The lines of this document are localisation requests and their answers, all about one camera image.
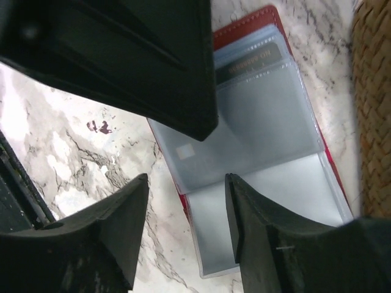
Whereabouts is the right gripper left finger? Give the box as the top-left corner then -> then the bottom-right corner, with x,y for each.
1,173 -> 149,292

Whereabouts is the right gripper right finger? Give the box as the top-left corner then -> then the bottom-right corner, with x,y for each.
225,174 -> 390,292

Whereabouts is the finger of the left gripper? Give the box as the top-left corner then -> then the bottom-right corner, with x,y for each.
1,0 -> 218,141

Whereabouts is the red leather card holder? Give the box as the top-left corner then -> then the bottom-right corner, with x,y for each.
149,5 -> 353,278

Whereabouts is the dark credit card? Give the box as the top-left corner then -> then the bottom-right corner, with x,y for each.
215,42 -> 290,85

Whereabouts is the woven bamboo organizer tray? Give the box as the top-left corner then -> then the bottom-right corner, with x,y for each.
352,1 -> 390,218

